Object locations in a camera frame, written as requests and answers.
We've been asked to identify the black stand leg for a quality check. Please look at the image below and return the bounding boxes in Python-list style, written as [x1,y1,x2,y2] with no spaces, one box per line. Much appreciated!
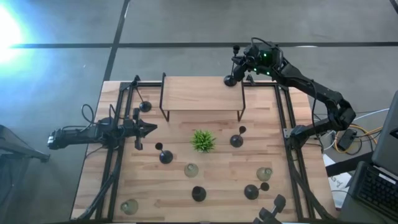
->
[0,124,50,164]

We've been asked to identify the white paper sheet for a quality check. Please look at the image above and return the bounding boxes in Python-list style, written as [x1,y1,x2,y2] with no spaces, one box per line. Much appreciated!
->
[322,154,354,209]

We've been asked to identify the black desk foot bar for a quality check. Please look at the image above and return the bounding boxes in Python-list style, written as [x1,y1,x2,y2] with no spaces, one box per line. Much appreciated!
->
[325,152,374,177]

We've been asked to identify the green plant in white pot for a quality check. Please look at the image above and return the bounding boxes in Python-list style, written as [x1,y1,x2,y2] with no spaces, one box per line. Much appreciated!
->
[190,129,217,153]

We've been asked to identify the ribbed clear glass candle holder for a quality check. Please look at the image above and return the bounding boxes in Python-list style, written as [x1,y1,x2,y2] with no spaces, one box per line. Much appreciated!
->
[256,166,274,182]
[120,198,139,216]
[183,162,200,179]

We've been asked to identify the black power adapter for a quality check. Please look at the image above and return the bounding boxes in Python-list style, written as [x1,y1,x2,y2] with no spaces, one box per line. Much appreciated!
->
[338,129,358,152]

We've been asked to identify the dark grey laptop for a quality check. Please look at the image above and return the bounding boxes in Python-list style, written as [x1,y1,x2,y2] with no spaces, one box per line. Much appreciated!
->
[351,90,398,222]

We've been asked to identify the wooden shelf riser black frame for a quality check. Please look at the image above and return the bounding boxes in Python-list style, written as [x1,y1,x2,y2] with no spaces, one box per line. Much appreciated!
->
[159,72,247,123]

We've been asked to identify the white cable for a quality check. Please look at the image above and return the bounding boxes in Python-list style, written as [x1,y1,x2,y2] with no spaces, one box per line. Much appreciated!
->
[353,108,390,122]

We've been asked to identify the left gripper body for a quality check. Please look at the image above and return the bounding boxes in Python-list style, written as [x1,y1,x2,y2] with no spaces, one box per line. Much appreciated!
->
[119,107,144,151]

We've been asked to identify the short black candlestick holder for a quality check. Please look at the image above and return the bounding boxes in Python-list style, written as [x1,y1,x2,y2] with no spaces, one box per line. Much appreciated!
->
[229,125,248,149]

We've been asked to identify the tall black candlestick holder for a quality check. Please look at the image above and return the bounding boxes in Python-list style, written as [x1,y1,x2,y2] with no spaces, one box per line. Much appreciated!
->
[243,182,271,200]
[191,185,207,202]
[154,142,174,165]
[223,45,241,88]

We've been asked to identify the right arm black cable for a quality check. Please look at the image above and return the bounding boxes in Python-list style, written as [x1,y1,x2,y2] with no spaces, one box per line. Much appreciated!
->
[251,37,280,50]

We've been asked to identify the black aluminium table frame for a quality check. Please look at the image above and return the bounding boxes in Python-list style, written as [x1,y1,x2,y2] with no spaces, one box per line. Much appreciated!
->
[70,74,338,222]

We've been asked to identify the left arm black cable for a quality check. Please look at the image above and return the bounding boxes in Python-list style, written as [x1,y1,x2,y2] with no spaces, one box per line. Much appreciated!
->
[81,103,118,128]

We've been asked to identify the yellow cable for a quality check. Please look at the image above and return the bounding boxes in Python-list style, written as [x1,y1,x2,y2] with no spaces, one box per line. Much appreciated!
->
[334,124,383,155]

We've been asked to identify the medium black candlestick holder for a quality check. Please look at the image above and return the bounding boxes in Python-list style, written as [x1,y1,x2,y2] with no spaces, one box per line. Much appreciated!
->
[132,79,153,113]

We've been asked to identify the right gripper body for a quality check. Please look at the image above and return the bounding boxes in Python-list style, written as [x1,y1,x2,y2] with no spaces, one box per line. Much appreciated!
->
[242,42,282,77]

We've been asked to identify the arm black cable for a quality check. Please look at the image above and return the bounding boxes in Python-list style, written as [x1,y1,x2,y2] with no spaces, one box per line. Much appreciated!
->
[251,37,280,50]
[81,103,118,128]

